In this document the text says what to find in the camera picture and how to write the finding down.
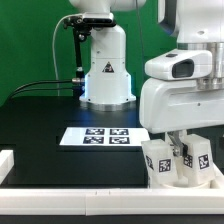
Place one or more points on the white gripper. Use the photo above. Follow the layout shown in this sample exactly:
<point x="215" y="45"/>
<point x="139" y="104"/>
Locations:
<point x="171" y="106"/>

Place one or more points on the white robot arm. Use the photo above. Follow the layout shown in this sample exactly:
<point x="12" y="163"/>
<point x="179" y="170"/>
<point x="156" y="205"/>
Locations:
<point x="197" y="25"/>

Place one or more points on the white left fence rail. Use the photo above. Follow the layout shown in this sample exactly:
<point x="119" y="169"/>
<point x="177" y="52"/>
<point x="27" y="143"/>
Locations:
<point x="6" y="163"/>

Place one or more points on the black camera stand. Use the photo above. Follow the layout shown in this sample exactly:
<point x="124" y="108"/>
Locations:
<point x="82" y="24"/>

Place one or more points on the white marker board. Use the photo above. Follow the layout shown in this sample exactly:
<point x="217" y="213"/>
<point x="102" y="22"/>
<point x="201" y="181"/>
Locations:
<point x="102" y="136"/>

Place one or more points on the white front fence rail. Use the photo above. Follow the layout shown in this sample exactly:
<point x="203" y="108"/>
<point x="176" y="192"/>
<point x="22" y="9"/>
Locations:
<point x="110" y="201"/>

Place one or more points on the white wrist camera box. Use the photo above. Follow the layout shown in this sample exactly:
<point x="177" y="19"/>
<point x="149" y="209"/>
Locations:
<point x="180" y="65"/>

